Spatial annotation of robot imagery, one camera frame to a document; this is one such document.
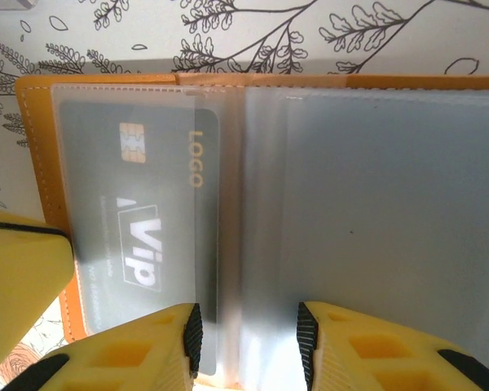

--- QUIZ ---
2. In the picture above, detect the orange leather card holder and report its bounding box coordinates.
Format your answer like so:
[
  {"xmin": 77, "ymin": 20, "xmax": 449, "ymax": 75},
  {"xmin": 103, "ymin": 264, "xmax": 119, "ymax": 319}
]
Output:
[{"xmin": 15, "ymin": 72, "xmax": 489, "ymax": 391}]

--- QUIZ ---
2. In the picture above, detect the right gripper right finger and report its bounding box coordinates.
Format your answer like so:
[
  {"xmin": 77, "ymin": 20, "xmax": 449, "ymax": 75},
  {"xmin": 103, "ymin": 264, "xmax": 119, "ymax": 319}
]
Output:
[{"xmin": 296, "ymin": 300, "xmax": 489, "ymax": 391}]

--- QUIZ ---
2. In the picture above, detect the floral table cover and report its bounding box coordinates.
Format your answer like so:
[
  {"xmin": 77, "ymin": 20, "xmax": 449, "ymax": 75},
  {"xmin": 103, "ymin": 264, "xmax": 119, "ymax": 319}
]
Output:
[{"xmin": 0, "ymin": 0, "xmax": 489, "ymax": 391}]

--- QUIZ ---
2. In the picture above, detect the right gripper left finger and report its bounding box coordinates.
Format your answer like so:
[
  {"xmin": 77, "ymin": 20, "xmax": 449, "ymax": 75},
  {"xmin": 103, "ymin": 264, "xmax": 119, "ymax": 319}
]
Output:
[{"xmin": 0, "ymin": 302, "xmax": 204, "ymax": 391}]

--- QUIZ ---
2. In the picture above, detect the black VIP card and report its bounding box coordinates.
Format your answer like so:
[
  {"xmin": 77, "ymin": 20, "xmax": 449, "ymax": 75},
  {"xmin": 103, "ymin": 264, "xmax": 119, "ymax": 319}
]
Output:
[{"xmin": 58, "ymin": 100, "xmax": 222, "ymax": 376}]

